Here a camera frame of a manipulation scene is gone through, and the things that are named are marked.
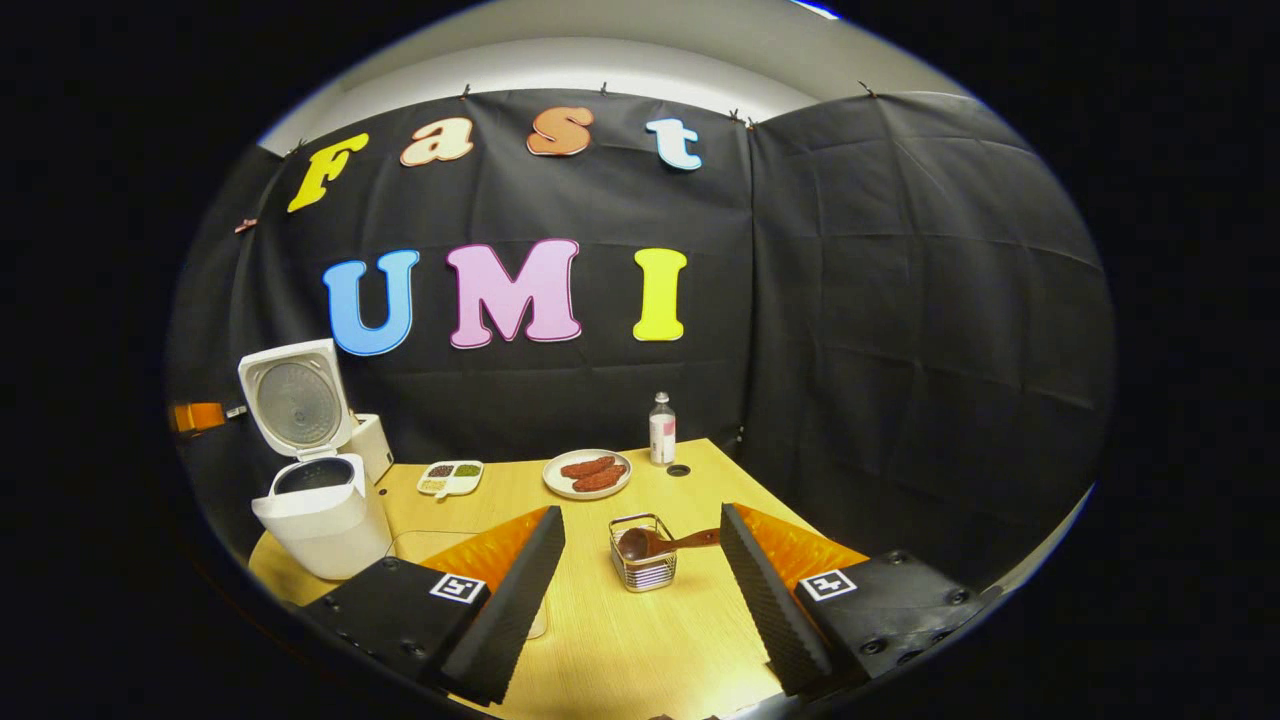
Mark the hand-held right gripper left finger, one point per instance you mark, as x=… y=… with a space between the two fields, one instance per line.
x=510 y=600

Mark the white divided bean dish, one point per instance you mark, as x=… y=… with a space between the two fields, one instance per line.
x=450 y=478

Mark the white round plate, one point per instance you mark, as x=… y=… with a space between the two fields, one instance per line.
x=558 y=482

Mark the red sausage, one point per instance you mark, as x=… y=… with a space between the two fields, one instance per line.
x=588 y=467
x=600 y=479

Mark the black backdrop cloth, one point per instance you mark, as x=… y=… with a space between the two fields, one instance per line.
x=900 y=300

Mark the white rice cooker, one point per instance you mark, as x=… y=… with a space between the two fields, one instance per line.
x=320 y=520

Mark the clear rice container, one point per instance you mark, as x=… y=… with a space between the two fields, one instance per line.
x=538 y=622

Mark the clear bottle pink label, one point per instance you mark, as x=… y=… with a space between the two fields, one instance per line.
x=662 y=435

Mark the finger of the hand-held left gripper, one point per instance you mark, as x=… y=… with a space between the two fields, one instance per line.
x=198 y=416

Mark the white toaster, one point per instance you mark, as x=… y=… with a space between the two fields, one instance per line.
x=375 y=445

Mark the brown wooden spoon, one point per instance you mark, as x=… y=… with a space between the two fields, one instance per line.
x=640 y=543

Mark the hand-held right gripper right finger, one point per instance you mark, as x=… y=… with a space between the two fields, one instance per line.
x=765 y=590

